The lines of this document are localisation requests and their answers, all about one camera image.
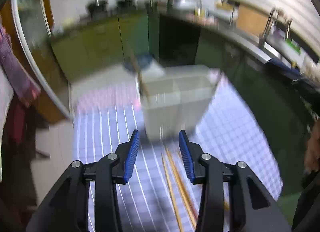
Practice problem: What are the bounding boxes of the green kitchen cabinets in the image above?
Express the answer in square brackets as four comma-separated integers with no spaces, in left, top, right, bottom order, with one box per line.
[49,10,150,82]

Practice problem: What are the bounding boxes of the brown chopstick red band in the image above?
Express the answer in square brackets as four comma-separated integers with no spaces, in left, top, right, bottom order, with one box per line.
[165,147,197,229]

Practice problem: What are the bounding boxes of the blue checkered tablecloth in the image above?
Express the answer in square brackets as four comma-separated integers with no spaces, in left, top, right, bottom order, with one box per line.
[73,78,283,231]

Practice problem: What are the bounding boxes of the white slotted utensil holder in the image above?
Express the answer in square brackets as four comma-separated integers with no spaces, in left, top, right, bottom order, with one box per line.
[139,65,222,141]

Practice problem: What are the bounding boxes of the blue floor bin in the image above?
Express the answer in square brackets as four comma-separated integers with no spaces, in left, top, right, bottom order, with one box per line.
[123,54,153,73]

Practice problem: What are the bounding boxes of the purple hanging cloth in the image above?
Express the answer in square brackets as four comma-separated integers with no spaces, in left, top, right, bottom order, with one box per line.
[1,25,41,107]

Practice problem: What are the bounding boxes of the wooden cutting board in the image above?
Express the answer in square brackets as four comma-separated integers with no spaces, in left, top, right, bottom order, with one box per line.
[236,4,268,36]

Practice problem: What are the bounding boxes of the black wok pot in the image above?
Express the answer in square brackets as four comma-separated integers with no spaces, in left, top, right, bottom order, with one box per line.
[116,0,137,13]

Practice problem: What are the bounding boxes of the black cooking pot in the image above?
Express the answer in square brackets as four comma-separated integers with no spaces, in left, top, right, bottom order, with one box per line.
[86,0,108,18]

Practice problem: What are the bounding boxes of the steel sink faucet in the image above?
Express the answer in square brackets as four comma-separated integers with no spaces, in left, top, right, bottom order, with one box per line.
[258,7,293,48]

